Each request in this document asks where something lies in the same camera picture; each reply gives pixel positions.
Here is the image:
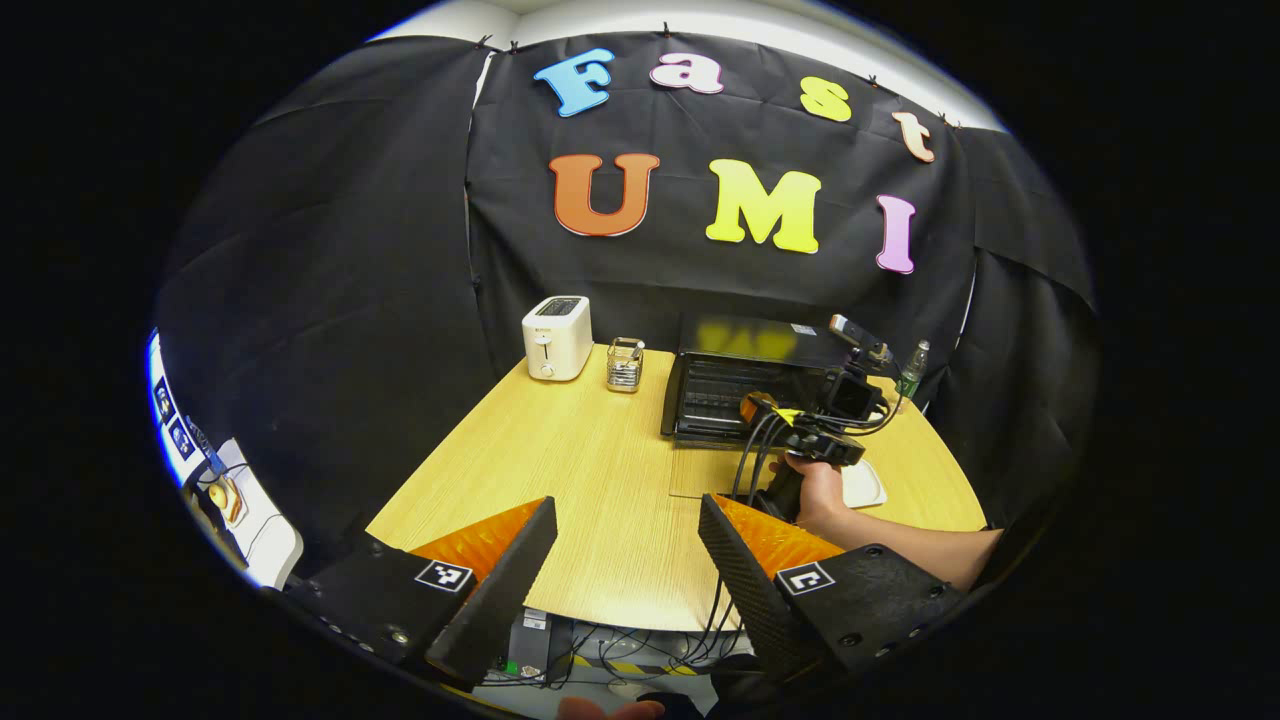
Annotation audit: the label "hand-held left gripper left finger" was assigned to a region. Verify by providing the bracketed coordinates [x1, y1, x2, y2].
[262, 497, 558, 691]

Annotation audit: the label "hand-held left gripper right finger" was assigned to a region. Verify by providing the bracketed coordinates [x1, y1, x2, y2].
[697, 493, 971, 686]

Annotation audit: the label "black electric oven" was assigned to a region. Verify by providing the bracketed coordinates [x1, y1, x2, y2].
[660, 312, 886, 499]

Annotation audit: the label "grey computer box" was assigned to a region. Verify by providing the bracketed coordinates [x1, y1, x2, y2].
[508, 608, 553, 683]

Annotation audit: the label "clear plastic water bottle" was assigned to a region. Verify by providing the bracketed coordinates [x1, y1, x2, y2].
[897, 340, 931, 401]

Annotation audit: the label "white square plate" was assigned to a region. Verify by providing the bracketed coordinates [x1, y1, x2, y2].
[840, 460, 888, 509]

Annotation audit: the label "white toaster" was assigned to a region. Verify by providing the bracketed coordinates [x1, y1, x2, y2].
[521, 296, 593, 382]

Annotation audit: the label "white side table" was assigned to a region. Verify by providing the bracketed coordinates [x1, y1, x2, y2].
[190, 438, 304, 591]

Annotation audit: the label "small tan object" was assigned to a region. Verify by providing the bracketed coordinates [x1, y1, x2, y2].
[205, 478, 247, 523]

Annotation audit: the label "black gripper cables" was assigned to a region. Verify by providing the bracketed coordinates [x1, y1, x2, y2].
[728, 408, 801, 501]

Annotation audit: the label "bundle of black floor cables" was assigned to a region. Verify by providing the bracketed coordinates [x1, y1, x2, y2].
[550, 575, 749, 693]

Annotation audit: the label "metal wire holder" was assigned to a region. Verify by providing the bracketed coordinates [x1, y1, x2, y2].
[606, 337, 645, 393]

